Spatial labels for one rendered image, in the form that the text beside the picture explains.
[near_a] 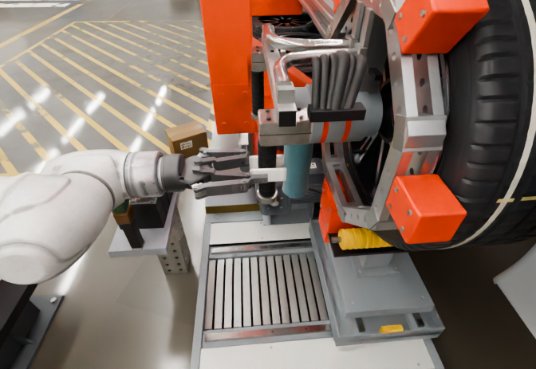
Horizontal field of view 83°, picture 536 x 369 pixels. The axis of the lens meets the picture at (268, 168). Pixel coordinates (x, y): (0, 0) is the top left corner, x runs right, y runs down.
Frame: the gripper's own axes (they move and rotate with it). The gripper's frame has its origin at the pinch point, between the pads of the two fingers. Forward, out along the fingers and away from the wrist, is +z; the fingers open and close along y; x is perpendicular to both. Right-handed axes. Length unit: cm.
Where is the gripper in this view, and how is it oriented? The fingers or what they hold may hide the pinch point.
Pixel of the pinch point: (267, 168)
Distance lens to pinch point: 60.2
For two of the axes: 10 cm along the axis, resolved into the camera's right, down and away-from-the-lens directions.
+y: 0.8, 6.4, -7.6
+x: 0.0, -7.7, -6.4
